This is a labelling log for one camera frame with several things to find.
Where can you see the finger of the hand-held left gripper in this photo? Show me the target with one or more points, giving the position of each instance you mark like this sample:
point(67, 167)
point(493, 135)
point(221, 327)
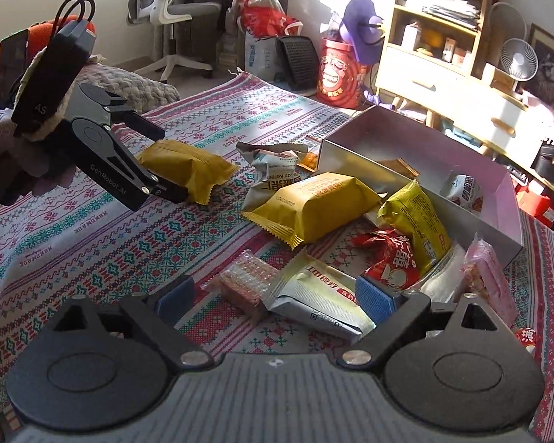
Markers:
point(166, 191)
point(143, 124)

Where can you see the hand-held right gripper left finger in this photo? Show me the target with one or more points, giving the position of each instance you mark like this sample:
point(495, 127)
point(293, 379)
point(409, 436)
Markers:
point(175, 295)

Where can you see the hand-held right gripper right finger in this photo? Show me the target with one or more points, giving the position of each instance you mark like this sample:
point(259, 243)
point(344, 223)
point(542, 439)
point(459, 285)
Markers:
point(374, 297)

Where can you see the mustard yellow snack packet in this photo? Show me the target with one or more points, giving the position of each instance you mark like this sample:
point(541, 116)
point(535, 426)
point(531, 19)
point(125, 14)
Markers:
point(189, 166)

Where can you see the red foil snack packet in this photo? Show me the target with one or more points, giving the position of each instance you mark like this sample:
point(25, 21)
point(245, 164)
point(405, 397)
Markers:
point(383, 254)

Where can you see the clear packet of brown biscuits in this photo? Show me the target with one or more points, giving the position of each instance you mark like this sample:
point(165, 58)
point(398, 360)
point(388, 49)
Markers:
point(240, 281)

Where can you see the clear white snack packet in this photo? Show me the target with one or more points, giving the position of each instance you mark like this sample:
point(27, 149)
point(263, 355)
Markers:
point(443, 279)

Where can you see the large yellow snack packet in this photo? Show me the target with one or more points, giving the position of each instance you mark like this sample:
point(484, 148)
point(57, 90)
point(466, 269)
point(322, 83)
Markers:
point(314, 203)

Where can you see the pink and silver cardboard box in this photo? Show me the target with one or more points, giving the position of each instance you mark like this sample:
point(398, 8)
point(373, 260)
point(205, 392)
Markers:
point(494, 221)

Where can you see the person's left hand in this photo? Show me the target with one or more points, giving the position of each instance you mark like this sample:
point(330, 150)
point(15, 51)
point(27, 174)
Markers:
point(46, 170)

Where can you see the grey quilted cushion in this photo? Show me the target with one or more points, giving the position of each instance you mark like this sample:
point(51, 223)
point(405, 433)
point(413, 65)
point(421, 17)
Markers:
point(129, 85)

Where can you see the silver foil snack packet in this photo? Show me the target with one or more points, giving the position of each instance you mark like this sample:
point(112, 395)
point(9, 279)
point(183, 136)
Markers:
point(314, 300)

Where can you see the yellow packet with black print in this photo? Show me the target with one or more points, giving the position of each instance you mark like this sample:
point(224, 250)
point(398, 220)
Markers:
point(415, 226)

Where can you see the patterned woven tablecloth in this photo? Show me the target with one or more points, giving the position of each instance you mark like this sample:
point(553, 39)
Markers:
point(97, 240)

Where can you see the pink snack packet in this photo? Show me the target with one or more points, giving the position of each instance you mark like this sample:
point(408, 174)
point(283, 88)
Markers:
point(489, 272)

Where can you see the white office chair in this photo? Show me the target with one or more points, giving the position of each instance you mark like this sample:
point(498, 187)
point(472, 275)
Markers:
point(184, 9)

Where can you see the white paper bag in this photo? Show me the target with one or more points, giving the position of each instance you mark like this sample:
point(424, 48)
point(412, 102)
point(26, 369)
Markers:
point(261, 55)

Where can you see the white packet with red print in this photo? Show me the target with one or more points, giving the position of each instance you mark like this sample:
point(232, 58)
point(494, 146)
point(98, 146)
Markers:
point(464, 191)

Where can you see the small orange snack packet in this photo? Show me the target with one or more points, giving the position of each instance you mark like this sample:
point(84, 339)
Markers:
point(310, 159)

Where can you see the small red snack packet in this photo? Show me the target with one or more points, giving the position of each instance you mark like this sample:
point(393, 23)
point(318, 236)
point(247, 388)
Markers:
point(522, 338)

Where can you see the red plastic bag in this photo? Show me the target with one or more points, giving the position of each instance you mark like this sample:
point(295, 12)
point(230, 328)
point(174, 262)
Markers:
point(263, 18)

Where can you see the black grid heater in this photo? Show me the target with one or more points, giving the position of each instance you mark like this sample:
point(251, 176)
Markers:
point(298, 62)

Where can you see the red box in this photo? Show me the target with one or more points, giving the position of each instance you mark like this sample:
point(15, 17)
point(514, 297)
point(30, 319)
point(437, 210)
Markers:
point(538, 205)

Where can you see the red gift bucket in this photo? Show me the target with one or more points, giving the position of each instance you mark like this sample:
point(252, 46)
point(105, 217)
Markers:
point(339, 74)

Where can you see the black round box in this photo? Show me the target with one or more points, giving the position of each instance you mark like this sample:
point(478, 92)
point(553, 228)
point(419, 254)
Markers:
point(551, 164)

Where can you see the white drawer cabinet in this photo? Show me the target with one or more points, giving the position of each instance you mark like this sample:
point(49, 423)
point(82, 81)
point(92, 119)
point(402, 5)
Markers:
point(420, 78)

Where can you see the small white fan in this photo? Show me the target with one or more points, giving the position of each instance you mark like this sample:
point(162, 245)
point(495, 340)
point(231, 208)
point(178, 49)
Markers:
point(519, 62)

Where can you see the wooden bookshelf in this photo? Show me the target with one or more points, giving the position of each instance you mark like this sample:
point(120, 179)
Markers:
point(397, 9)

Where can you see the framed picture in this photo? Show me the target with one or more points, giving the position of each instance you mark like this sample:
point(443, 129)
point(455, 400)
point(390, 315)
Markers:
point(551, 69)

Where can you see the stack of papers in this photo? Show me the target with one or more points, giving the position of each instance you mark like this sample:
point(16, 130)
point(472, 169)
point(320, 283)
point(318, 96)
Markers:
point(450, 14)

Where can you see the large white fan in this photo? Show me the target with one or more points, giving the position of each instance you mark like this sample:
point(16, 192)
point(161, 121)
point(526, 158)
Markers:
point(508, 21)

